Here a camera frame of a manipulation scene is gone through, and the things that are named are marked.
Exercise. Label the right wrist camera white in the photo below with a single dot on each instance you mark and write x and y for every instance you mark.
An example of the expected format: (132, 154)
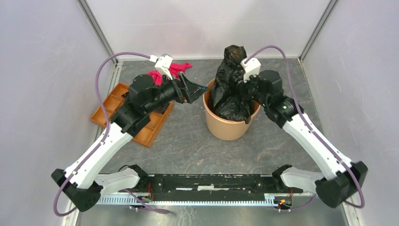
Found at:
(251, 68)

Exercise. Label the orange compartment tray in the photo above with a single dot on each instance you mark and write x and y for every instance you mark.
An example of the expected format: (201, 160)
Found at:
(116, 112)

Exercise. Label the white slotted cable duct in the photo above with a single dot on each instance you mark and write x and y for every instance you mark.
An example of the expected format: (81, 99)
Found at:
(126, 199)

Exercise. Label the black plastic trash bag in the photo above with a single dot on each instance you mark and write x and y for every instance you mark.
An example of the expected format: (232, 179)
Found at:
(226, 98)

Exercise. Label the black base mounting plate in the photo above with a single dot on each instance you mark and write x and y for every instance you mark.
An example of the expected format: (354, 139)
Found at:
(211, 187)

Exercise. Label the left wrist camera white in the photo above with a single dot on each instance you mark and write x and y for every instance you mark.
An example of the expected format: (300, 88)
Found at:
(162, 64)

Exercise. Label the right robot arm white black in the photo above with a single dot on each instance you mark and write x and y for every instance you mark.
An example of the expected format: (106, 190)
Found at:
(340, 177)

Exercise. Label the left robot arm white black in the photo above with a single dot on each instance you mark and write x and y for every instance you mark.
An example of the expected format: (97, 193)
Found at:
(81, 182)

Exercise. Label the aluminium corner post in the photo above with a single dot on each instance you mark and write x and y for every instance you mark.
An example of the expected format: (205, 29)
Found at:
(95, 26)
(318, 29)

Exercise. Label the left aluminium corner post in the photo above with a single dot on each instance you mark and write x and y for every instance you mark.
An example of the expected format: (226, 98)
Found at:
(95, 26)

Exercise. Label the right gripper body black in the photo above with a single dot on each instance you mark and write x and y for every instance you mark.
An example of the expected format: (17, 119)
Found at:
(251, 88)

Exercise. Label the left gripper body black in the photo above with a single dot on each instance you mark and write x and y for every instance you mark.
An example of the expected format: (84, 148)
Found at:
(179, 92)

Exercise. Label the orange trash bin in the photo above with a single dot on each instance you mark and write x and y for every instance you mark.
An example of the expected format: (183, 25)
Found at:
(225, 129)

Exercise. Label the right aluminium corner post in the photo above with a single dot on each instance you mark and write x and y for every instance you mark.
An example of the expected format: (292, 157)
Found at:
(318, 29)

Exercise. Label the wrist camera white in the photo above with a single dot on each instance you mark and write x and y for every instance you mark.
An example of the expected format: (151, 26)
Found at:
(251, 68)
(162, 64)

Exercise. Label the crumpled red cloth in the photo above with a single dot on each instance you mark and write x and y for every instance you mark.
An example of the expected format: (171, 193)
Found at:
(174, 70)

